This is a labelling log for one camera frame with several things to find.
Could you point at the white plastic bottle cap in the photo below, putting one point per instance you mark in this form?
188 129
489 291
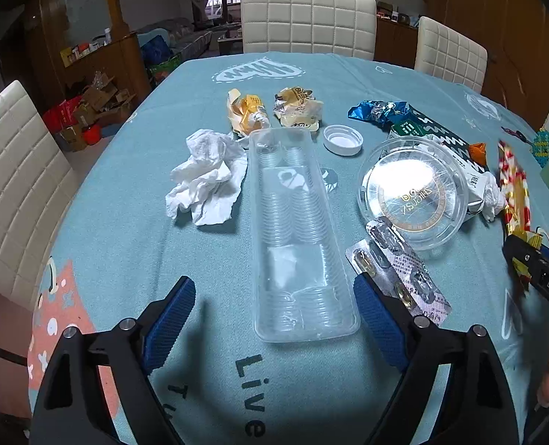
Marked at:
342 140

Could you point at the white green milk carton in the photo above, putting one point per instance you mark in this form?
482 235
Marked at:
458 149

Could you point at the cream chair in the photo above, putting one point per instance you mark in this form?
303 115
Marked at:
449 55
344 27
37 186

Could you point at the crumpled white tissue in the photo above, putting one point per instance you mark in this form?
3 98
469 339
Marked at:
208 183

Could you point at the pile of cardboard boxes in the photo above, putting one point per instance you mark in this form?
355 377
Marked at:
85 119

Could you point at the wooden shelf divider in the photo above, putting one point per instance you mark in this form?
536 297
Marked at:
120 58

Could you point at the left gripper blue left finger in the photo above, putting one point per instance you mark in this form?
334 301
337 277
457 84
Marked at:
163 320

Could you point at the clear round plastic lid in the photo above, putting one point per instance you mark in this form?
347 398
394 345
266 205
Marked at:
418 187

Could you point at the red gold foil wrapper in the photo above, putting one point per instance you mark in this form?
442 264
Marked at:
517 219

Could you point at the clear plastic tray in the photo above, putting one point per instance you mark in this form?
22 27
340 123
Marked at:
300 288

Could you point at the wooden sideboard cabinet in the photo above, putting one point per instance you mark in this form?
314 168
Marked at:
396 37

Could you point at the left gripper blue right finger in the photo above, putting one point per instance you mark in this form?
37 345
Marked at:
386 331

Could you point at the teal printed tablecloth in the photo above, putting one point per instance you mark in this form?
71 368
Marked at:
117 250

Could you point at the grey sofa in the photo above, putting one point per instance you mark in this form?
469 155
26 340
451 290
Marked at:
180 35

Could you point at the white crumpled paper towel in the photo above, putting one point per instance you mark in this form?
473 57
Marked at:
493 199

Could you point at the beige pastry wrapper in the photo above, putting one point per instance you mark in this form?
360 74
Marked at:
298 108

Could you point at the yellow snack wrapper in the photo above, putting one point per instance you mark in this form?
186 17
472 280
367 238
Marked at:
246 113

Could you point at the cream chair middle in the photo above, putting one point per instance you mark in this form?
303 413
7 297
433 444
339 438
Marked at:
344 27

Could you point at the cream chair left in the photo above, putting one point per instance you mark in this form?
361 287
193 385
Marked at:
37 186

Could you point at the silver pill blister pack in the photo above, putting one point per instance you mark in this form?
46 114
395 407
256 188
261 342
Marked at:
398 271

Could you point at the orange crumpled wrapper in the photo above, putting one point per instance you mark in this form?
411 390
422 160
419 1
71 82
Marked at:
478 153

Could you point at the keys with red tag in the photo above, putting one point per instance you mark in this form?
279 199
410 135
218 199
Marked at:
518 134

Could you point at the blue foil wrapper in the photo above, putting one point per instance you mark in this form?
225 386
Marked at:
381 114

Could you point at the cream chair right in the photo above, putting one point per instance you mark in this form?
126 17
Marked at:
449 55

